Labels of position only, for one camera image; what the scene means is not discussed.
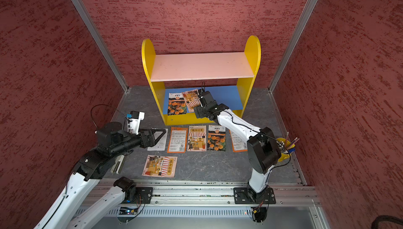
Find sunflower shop seed bag top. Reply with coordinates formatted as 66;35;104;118
187;125;207;152

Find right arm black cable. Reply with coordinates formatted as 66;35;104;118
200;82;292;179

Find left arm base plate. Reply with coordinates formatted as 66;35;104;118
110;186;154;205

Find stapler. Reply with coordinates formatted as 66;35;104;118
111;155;125;174

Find yellow pen cup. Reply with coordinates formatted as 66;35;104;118
276;133;300;163

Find marigold seed bag shelf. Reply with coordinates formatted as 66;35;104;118
207;125;226;151
167;93;187;116

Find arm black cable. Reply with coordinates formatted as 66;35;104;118
200;82;292;179
90;104;128;129

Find right aluminium corner post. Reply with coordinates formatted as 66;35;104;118
268;0;318;95

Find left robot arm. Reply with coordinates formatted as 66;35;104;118
36;122;166;229

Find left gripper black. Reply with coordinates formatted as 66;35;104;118
111;127;166;156

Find white seed bag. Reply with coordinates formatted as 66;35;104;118
147;128;168;151

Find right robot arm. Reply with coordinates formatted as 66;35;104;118
194;89;281;194

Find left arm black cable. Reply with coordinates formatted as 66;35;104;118
90;104;128;129

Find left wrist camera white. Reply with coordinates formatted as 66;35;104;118
127;111;145;135

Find aluminium corner post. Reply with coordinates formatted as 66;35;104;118
268;0;318;95
71;0;130;94

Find orange bordered seed bag top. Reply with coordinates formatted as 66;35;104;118
167;127;188;153

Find marigold seed bag top shelf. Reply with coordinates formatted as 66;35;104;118
207;125;226;151

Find marigold seed bag lower shelf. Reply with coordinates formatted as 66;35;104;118
167;93;187;116

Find yellow shelf unit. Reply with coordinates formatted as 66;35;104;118
142;36;261;126

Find left aluminium corner post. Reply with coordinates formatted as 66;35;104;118
71;0;130;94

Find orange seed bag shelf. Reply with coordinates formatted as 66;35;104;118
230;130;247;152

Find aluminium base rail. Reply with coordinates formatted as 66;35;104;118
74;181;329;229

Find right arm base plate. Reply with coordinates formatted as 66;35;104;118
233;187;276;205

